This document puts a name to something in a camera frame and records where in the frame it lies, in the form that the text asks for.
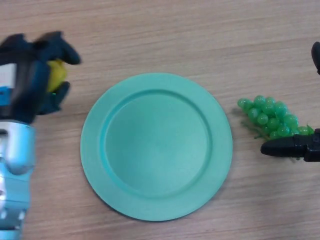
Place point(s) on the green round plate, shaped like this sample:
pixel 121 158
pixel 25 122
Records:
pixel 156 150

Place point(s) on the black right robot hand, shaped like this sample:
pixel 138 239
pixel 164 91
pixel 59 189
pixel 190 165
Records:
pixel 287 147

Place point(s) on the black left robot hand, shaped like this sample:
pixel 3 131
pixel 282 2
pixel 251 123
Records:
pixel 27 85

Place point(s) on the green grape bunch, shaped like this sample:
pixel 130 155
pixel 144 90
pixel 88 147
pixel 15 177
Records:
pixel 270 115

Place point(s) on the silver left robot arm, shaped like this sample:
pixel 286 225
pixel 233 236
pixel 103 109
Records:
pixel 15 175

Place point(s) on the yellow starfruit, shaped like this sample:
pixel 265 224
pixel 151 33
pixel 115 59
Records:
pixel 57 75

